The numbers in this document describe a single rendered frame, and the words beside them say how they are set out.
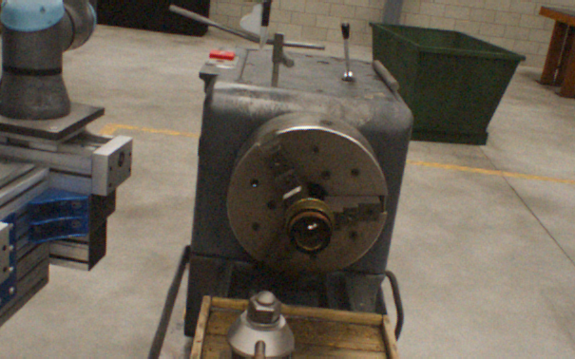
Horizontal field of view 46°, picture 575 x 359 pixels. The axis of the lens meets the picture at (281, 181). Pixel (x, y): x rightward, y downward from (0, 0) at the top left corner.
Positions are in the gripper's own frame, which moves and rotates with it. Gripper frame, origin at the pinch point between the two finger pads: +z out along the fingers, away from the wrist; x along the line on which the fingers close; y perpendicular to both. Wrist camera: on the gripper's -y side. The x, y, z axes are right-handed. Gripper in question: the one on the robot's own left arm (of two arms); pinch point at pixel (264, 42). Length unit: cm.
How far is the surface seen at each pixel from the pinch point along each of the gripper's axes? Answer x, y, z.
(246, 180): 23.5, 0.4, 23.2
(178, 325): -14, 15, 81
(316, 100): 4.9, -12.2, 10.2
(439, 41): -537, -167, 61
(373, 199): 25.8, -23.9, 23.4
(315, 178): 23.5, -12.6, 21.1
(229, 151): 8.0, 4.9, 22.7
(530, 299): -154, -144, 135
